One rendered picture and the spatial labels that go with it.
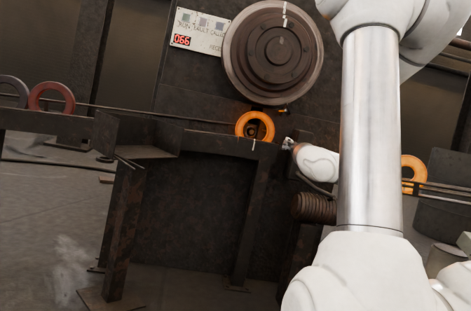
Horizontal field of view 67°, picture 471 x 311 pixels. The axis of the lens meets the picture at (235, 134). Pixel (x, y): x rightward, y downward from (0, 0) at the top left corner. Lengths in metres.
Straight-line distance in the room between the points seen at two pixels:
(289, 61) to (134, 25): 6.47
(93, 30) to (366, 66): 3.83
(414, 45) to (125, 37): 7.27
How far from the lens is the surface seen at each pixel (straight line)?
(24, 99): 1.76
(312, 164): 1.13
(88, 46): 4.30
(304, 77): 1.68
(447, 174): 4.02
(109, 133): 1.28
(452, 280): 0.67
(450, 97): 9.91
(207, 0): 1.82
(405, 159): 1.64
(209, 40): 1.76
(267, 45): 1.56
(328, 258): 0.57
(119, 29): 7.93
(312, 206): 1.61
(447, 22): 0.87
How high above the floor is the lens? 0.84
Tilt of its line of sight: 4 degrees down
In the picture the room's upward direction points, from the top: 12 degrees clockwise
